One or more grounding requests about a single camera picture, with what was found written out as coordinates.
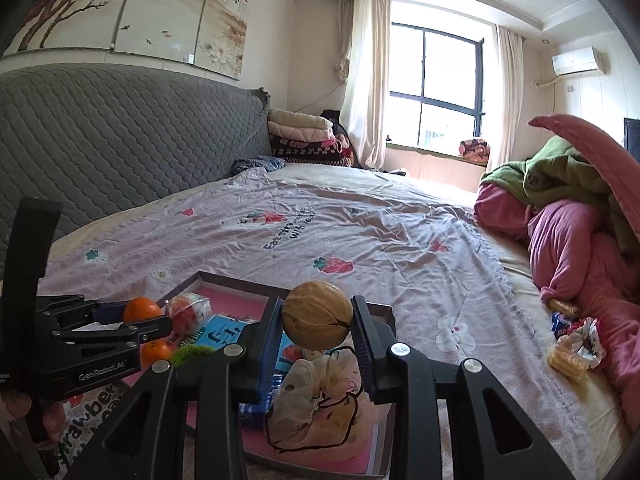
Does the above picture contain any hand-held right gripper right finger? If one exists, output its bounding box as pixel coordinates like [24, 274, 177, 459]
[350, 295, 576, 480]

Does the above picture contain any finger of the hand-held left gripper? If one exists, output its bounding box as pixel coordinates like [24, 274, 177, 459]
[50, 317, 174, 357]
[34, 294, 129, 334]

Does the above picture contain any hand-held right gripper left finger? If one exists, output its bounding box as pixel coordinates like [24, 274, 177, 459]
[92, 296, 284, 480]

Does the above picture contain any orange mandarin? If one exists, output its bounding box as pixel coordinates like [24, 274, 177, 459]
[122, 297, 165, 325]
[139, 338, 174, 371]

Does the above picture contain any green fuzzy scrunchie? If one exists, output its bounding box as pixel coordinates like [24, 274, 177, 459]
[170, 344, 221, 369]

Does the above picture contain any cream scrunchie with black cord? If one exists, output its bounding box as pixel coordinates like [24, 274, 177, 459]
[264, 347, 389, 461]

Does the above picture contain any blue cookie packet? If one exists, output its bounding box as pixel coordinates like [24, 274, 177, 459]
[239, 360, 287, 424]

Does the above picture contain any brown walnut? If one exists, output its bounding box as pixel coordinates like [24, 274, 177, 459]
[281, 280, 354, 351]

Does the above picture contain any grey shallow cardboard box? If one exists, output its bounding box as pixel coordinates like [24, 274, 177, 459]
[117, 270, 396, 479]

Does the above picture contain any person's left hand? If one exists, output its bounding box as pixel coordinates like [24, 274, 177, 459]
[0, 391, 67, 454]

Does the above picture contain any pink and blue picture book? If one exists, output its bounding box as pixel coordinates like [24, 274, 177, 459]
[120, 285, 387, 476]

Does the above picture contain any grey quilted headboard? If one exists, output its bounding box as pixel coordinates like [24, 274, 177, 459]
[0, 63, 274, 261]

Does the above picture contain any dark floral pillow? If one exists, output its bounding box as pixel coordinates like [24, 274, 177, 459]
[232, 156, 286, 176]

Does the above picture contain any small blue snack packet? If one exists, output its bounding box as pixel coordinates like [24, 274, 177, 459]
[550, 312, 581, 339]

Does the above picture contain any orange snack bar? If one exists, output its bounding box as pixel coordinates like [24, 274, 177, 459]
[547, 297, 581, 316]

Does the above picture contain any dark checked folded blanket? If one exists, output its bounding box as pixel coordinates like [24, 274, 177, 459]
[270, 137, 354, 167]

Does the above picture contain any pink folded blanket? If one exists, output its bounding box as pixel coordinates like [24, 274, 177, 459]
[268, 125, 346, 146]

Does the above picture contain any magenta duvet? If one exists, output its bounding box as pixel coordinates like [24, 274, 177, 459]
[472, 182, 632, 312]

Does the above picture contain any cream bed sheet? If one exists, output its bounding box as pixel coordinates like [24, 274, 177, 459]
[475, 220, 637, 457]

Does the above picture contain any floral cushion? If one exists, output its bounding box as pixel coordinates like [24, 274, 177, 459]
[458, 138, 492, 164]

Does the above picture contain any dark cloth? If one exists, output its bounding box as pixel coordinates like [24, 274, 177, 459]
[320, 109, 351, 141]

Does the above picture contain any cream folded blanket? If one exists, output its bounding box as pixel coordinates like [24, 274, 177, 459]
[268, 108, 335, 131]

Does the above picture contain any green blanket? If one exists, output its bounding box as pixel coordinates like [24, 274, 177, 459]
[480, 137, 640, 257]

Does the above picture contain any cream curtain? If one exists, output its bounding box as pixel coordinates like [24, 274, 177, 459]
[334, 0, 392, 171]
[487, 25, 525, 171]

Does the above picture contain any black framed window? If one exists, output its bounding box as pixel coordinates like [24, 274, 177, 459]
[387, 22, 486, 154]

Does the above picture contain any salmon pink quilt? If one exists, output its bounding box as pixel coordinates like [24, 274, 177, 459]
[528, 114, 640, 419]

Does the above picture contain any white air conditioner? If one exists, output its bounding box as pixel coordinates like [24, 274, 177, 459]
[551, 46, 605, 77]

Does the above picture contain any floral wall painting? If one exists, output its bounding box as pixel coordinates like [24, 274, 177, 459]
[0, 0, 250, 81]

